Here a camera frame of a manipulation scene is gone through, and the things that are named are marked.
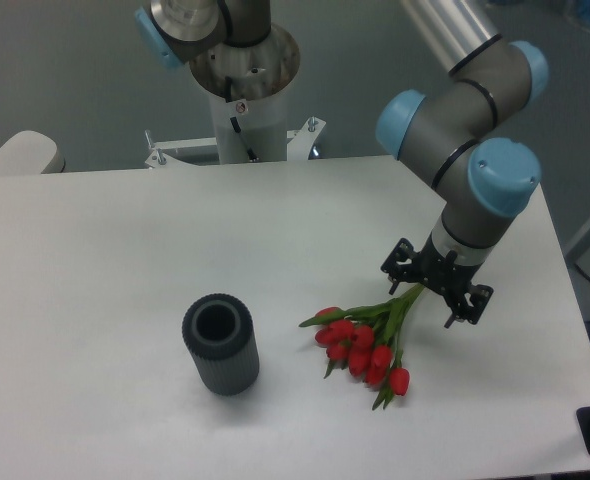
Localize black cable on pedestal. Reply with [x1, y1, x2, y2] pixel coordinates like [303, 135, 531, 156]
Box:
[223, 75, 260, 163]

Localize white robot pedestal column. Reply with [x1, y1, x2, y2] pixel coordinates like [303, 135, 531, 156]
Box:
[189, 24, 300, 146]

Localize white metal base bracket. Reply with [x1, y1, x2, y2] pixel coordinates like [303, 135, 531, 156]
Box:
[144, 116, 327, 169]

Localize dark grey ribbed vase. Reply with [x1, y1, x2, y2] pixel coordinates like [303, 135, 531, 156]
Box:
[182, 293, 260, 396]

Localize white chair armrest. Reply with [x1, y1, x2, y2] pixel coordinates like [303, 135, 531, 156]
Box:
[0, 130, 66, 177]

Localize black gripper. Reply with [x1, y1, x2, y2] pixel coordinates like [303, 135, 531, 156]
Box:
[380, 234, 494, 328]

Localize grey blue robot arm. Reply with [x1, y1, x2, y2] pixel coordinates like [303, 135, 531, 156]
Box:
[135, 1, 549, 323]

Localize red tulip bouquet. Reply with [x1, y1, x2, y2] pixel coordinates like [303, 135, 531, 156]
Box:
[299, 284, 424, 410]

